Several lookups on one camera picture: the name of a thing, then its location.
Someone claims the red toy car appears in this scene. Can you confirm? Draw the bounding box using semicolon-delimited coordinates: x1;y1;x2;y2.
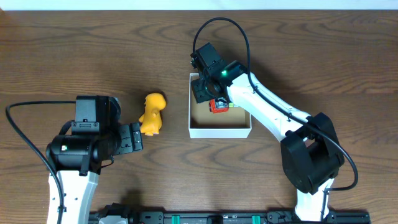
209;99;229;114

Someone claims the white cardboard box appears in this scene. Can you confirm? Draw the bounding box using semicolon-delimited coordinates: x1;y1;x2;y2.
188;87;252;139

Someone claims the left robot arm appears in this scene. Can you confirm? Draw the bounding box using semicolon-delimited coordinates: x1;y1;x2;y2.
46;96;143;223

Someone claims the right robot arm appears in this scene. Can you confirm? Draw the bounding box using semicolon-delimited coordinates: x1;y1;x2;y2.
191;43;345;221

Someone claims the orange dinosaur toy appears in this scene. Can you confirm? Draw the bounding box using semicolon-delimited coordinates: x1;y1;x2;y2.
139;93;167;136

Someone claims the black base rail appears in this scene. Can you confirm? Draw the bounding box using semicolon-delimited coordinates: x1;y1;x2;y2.
88;203;371;224

